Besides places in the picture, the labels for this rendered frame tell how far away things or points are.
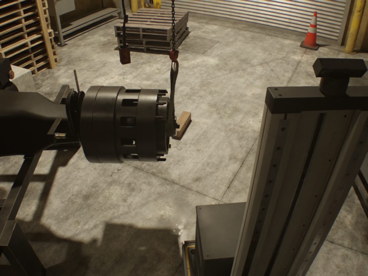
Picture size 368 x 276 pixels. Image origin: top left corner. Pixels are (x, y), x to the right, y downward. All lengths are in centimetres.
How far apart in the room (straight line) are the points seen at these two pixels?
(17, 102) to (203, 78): 303
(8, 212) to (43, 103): 81
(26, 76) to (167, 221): 285
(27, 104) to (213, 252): 162
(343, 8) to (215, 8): 278
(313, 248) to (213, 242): 50
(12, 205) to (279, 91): 188
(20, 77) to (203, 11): 470
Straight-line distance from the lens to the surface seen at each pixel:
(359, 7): 654
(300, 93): 81
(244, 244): 118
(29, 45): 535
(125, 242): 262
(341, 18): 695
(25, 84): 460
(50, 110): 240
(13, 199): 230
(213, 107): 407
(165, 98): 217
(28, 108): 237
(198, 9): 777
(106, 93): 215
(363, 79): 344
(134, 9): 836
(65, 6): 667
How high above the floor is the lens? 215
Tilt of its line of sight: 38 degrees down
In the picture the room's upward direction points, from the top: straight up
